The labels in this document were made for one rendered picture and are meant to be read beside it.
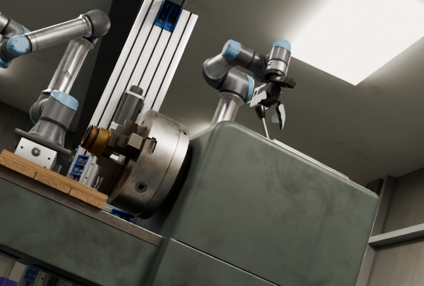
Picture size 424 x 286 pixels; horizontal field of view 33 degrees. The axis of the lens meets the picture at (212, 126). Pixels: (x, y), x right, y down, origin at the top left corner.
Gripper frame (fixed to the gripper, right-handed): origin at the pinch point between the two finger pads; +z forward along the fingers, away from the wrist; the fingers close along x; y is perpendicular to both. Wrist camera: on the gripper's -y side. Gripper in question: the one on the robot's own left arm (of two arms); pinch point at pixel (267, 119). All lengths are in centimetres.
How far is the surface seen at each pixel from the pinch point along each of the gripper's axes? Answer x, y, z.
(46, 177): 64, 2, 60
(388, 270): -352, 243, -143
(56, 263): 51, 5, 78
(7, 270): -184, 712, -136
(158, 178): 35, -5, 45
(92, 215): 48, 0, 63
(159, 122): 41, -5, 30
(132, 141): 46, -3, 39
